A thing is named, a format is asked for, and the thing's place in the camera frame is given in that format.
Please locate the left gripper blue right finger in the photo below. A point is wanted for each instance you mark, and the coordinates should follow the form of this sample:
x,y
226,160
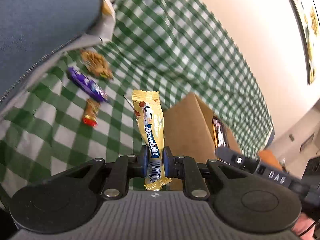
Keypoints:
x,y
169,162

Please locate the white paper bag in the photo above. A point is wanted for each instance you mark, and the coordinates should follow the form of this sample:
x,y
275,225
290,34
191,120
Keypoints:
x,y
102,30

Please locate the dark brown chocolate biscuit bar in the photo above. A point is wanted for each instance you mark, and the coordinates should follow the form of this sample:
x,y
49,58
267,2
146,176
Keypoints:
x,y
219,133

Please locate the clear bag of crackers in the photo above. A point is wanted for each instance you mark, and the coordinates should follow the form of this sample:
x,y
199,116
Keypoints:
x,y
96,64

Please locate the green white checkered cloth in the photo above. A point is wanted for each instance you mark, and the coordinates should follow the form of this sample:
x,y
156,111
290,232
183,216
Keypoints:
x,y
171,46

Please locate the purple snack wrapper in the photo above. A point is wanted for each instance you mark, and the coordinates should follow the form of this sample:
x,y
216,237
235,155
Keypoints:
x,y
89,86

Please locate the framed wall picture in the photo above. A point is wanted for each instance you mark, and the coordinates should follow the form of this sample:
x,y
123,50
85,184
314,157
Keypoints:
x,y
307,18

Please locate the blue sofa cushion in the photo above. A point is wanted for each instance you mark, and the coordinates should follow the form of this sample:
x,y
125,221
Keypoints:
x,y
34,29

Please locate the small red gold candy packet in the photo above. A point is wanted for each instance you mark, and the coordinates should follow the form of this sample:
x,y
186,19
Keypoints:
x,y
90,113

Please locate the yellow Alpenliebe candy bar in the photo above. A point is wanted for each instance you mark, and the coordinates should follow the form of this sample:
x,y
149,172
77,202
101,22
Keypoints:
x,y
150,121

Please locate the orange pillow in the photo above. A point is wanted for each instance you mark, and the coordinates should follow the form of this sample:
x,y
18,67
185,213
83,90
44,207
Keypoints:
x,y
268,157

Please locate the dark side table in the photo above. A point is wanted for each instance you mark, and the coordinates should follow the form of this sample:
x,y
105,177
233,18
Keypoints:
x,y
312,167

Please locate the brown cardboard box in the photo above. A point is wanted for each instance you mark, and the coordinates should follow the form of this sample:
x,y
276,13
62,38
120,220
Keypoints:
x,y
188,131

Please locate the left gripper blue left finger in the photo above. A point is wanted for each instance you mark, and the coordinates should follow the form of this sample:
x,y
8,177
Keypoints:
x,y
142,160

